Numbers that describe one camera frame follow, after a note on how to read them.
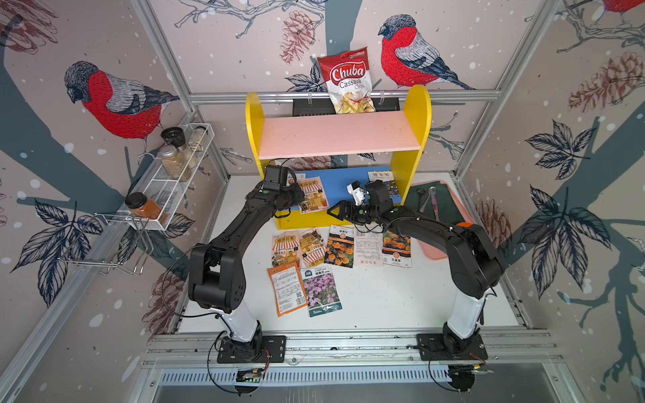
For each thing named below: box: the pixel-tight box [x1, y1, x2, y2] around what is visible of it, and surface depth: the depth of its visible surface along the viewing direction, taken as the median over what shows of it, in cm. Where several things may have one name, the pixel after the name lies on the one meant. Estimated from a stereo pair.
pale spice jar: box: [188, 125, 208, 152], surface depth 87 cm
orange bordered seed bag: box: [267, 261, 308, 319], surface depth 87 cm
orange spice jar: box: [124, 192, 168, 221], surface depth 62 cm
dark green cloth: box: [403, 181, 466, 225], surface depth 112 cm
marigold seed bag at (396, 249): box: [382, 230, 412, 268], surface depth 97 cm
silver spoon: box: [419, 185, 436, 213], surface depth 116 cm
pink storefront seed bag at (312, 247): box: [299, 226, 327, 267], surface depth 97 cm
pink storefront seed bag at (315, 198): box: [298, 176, 331, 215], surface depth 97 cm
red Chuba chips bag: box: [317, 46, 376, 115], surface depth 85 cm
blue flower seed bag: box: [367, 170, 401, 198], surface depth 103 cm
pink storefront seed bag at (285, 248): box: [271, 230, 300, 268], surface depth 97 cm
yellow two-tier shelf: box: [245, 84, 433, 231], surface depth 82 cm
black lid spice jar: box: [160, 126, 186, 152], surface depth 75 cm
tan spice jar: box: [159, 144, 189, 181], surface depth 74 cm
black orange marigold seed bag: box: [324, 224, 355, 269], surface depth 97 cm
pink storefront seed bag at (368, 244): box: [353, 224, 384, 267], surface depth 97 cm
